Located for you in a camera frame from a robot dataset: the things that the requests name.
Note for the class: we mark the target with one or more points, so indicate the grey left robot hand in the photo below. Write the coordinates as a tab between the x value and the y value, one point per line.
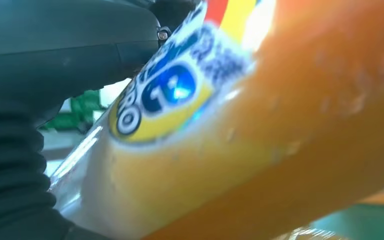
62	49

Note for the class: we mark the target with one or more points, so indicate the green table mat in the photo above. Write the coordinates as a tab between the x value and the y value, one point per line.
371	222

